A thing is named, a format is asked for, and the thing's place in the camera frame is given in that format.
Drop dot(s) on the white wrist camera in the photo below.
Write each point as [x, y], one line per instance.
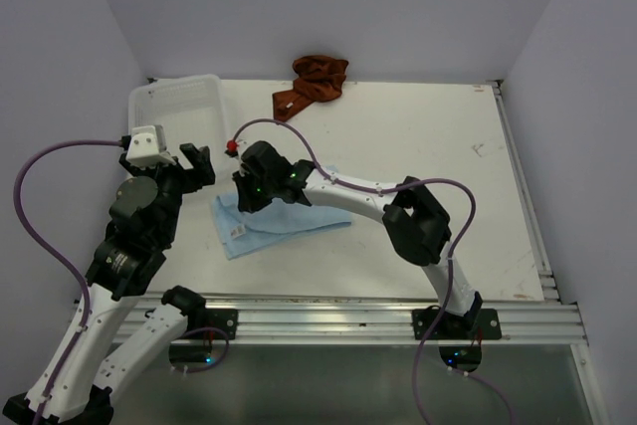
[234, 150]
[147, 147]

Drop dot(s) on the aluminium right side rail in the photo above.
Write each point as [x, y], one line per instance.
[543, 268]

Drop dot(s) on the aluminium rail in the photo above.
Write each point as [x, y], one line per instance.
[337, 321]
[543, 268]

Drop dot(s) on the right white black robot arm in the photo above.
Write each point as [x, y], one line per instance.
[416, 223]

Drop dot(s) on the white perforated plastic basket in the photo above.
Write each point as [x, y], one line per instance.
[190, 109]

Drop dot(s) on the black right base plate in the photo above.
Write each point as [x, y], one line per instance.
[485, 326]

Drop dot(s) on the aluminium front rail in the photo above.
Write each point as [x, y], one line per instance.
[337, 321]

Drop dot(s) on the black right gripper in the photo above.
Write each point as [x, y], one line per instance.
[247, 202]

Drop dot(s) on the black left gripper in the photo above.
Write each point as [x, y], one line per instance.
[200, 173]

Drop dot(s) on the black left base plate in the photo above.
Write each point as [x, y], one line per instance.
[208, 324]

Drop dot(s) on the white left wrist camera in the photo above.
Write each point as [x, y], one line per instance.
[147, 147]

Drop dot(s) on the brown rust towel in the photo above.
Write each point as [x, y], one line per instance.
[319, 80]

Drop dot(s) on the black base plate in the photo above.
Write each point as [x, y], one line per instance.
[485, 326]
[208, 324]

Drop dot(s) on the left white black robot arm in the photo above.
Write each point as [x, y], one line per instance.
[88, 375]

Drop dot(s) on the light blue towel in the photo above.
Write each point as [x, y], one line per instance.
[242, 234]

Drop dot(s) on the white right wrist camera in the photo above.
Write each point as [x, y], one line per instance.
[234, 150]

